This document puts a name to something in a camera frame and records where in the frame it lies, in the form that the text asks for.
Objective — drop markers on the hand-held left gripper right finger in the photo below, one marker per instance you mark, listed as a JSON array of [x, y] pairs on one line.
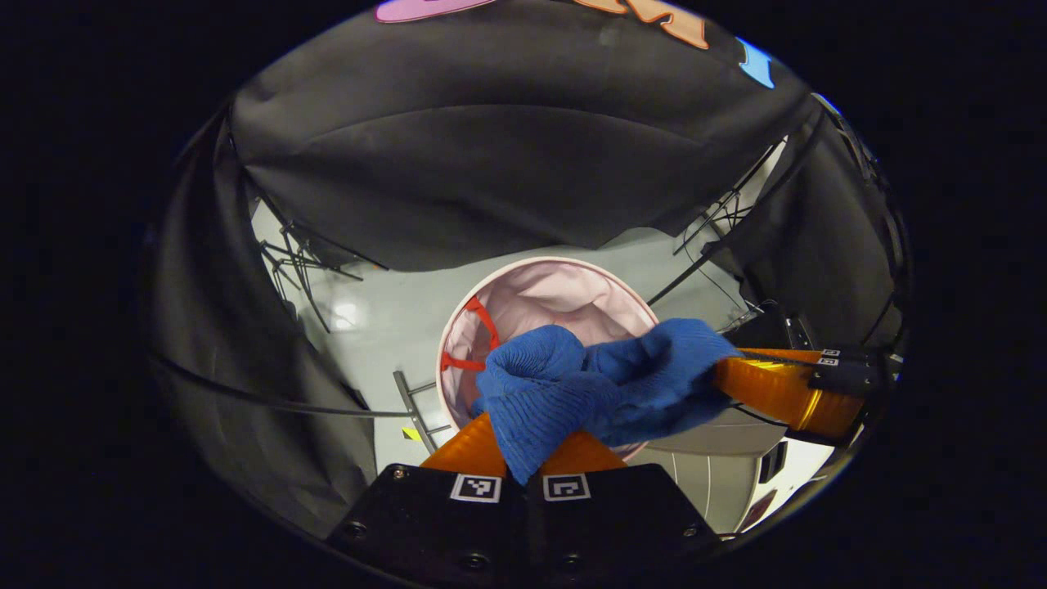
[[622, 523]]

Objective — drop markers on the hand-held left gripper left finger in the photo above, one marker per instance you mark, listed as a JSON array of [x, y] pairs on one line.
[[442, 523]]

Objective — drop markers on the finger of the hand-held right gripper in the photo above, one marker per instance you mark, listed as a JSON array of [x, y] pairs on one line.
[[777, 393], [851, 357]]

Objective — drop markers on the blue knit garment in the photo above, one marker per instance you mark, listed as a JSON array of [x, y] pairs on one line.
[[556, 393]]

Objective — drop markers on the pink laundry hamper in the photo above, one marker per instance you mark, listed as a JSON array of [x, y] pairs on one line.
[[556, 298]]

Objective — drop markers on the black backdrop stand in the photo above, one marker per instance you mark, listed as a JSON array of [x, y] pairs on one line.
[[294, 255], [724, 209]]

